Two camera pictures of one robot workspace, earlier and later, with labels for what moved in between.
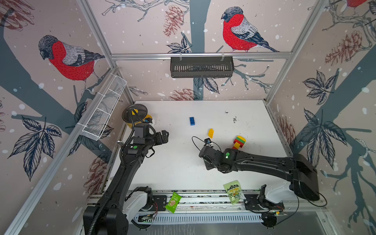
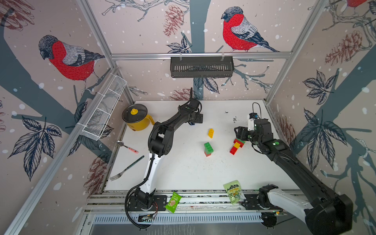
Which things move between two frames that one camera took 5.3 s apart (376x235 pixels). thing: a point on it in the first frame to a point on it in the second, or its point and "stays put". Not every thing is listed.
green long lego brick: (240, 140) stays put
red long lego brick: (241, 144) stays put
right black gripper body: (211, 165) to (254, 138)
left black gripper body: (153, 140) to (197, 118)
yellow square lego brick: (237, 145) stays put
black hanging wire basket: (201, 66) stays put
